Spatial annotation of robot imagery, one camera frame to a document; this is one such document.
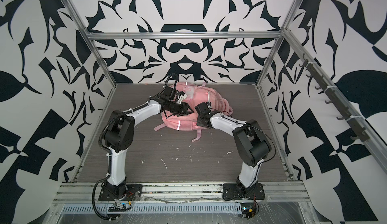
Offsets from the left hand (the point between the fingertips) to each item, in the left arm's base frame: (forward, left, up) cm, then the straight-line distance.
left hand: (192, 109), depth 92 cm
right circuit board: (-49, -25, -12) cm, 56 cm away
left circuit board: (-46, +37, -13) cm, 60 cm away
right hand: (-4, -6, -6) cm, 10 cm away
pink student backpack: (+15, -3, -2) cm, 15 cm away
